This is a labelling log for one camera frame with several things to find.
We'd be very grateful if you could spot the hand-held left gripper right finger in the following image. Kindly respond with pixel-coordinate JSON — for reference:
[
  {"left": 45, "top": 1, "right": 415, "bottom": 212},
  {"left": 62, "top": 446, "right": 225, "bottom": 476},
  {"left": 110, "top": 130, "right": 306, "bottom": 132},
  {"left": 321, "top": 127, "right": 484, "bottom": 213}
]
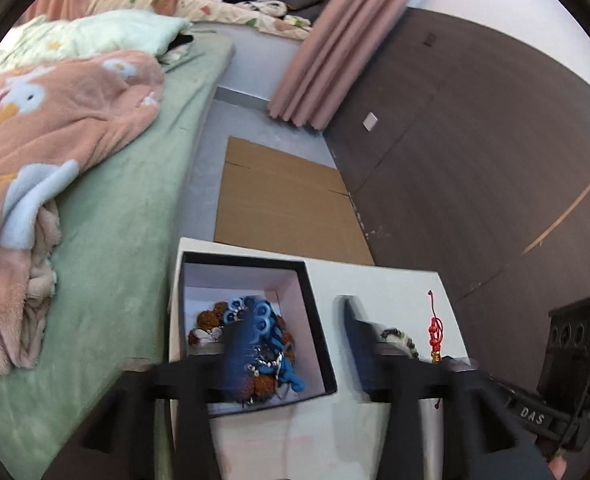
[{"left": 344, "top": 297, "right": 552, "bottom": 480}]

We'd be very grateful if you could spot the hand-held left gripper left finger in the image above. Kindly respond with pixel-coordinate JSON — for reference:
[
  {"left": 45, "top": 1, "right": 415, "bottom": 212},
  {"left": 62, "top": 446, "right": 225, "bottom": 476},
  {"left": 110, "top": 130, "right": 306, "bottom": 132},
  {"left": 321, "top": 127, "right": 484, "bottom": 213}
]
[{"left": 40, "top": 316, "right": 257, "bottom": 480}]

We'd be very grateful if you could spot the dark and white bead bracelet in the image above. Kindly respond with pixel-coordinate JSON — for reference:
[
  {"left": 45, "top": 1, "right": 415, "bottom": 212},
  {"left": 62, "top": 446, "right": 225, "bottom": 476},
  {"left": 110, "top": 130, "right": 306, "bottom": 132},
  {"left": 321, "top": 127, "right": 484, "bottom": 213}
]
[{"left": 379, "top": 328, "right": 421, "bottom": 361}]

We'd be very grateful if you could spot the blue flower ornament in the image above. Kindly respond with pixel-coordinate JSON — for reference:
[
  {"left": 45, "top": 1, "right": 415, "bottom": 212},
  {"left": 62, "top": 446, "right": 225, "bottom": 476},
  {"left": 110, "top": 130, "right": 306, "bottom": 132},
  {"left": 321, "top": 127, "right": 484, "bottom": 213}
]
[{"left": 224, "top": 297, "right": 307, "bottom": 394}]

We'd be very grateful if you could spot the black jewelry box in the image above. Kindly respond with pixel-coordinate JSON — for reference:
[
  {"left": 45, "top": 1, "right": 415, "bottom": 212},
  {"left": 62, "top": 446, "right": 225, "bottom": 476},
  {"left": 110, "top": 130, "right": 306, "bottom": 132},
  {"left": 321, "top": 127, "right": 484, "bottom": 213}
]
[{"left": 180, "top": 251, "right": 338, "bottom": 420}]

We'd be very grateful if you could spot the brown bead necklace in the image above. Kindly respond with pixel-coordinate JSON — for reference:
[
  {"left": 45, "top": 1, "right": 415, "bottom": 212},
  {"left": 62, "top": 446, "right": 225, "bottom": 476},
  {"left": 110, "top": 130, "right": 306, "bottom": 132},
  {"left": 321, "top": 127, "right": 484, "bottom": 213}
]
[{"left": 188, "top": 301, "right": 296, "bottom": 404}]

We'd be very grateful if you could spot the red knot tassel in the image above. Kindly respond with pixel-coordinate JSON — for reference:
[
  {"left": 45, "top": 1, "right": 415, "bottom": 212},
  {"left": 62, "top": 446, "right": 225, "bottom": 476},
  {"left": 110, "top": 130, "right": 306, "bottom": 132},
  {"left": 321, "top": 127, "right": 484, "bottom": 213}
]
[{"left": 426, "top": 290, "right": 446, "bottom": 365}]

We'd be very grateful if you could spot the person's right hand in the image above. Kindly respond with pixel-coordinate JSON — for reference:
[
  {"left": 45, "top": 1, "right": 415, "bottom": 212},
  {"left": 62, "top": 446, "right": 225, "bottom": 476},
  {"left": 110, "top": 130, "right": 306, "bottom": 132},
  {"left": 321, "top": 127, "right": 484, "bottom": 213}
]
[{"left": 547, "top": 457, "right": 572, "bottom": 480}]

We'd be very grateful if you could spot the black speaker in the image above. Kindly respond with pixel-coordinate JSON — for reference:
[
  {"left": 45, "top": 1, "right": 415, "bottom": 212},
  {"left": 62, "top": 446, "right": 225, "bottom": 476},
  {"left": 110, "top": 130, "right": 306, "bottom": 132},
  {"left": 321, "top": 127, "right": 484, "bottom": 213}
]
[{"left": 537, "top": 297, "right": 590, "bottom": 403}]

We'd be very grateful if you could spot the brown cardboard sheet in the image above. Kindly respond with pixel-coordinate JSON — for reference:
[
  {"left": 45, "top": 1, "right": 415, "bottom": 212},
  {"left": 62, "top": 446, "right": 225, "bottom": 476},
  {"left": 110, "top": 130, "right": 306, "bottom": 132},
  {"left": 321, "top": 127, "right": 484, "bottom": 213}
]
[{"left": 214, "top": 136, "right": 377, "bottom": 267}]

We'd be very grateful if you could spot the green bed sheet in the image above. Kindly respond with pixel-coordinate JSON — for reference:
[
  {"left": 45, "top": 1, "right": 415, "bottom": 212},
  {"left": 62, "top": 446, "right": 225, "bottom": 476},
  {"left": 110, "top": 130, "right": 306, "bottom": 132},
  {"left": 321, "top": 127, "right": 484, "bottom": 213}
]
[{"left": 0, "top": 35, "right": 236, "bottom": 480}]

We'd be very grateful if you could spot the pink duck printed blanket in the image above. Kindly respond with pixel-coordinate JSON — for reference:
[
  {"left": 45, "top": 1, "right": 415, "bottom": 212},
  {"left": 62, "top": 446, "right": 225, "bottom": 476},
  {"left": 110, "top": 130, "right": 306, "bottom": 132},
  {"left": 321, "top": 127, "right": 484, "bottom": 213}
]
[{"left": 0, "top": 50, "right": 167, "bottom": 377}]

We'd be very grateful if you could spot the wide pink curtain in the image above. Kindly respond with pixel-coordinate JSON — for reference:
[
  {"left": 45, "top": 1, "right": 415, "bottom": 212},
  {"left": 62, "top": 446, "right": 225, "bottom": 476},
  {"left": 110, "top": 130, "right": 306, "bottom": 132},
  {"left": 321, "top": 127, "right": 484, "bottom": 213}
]
[{"left": 267, "top": 0, "right": 437, "bottom": 132}]

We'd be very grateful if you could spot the pale green quilt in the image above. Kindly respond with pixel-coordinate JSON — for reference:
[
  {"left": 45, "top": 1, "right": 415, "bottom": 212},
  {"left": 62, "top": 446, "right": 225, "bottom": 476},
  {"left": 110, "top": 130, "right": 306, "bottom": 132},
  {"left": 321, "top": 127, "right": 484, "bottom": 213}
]
[{"left": 0, "top": 9, "right": 194, "bottom": 79}]

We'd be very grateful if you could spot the bear printed quilt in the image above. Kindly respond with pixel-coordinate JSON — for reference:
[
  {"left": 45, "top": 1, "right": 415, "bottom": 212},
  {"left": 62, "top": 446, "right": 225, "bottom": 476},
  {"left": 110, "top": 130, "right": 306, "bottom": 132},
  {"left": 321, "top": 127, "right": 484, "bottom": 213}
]
[{"left": 88, "top": 0, "right": 312, "bottom": 42}]

